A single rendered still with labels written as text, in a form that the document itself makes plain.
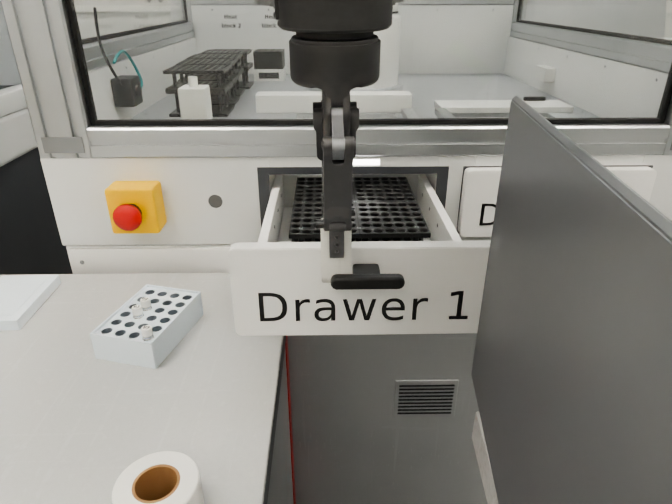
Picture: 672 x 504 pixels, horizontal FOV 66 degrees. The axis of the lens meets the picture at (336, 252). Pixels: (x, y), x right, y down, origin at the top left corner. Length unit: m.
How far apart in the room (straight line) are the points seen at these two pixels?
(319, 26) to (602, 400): 0.30
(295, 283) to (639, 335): 0.38
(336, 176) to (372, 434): 0.75
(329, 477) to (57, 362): 0.65
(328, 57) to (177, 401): 0.40
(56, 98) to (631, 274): 0.77
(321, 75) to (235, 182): 0.42
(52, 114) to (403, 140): 0.51
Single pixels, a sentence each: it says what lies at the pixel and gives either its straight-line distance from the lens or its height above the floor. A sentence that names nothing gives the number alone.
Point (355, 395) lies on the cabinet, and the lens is 1.03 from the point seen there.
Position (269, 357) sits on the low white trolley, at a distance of 0.67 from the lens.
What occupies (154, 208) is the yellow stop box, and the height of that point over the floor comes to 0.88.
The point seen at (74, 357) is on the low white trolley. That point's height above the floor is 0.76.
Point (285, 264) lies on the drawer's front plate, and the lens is 0.55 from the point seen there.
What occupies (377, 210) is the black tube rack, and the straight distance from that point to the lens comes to 0.72.
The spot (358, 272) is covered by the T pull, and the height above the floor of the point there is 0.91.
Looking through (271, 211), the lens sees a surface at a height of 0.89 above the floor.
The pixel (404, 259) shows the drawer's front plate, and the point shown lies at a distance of 0.56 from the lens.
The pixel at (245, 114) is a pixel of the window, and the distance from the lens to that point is 0.81.
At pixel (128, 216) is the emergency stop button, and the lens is 0.80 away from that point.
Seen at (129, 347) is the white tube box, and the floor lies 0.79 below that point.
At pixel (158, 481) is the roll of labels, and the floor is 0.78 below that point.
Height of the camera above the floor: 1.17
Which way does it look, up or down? 26 degrees down
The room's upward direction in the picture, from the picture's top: straight up
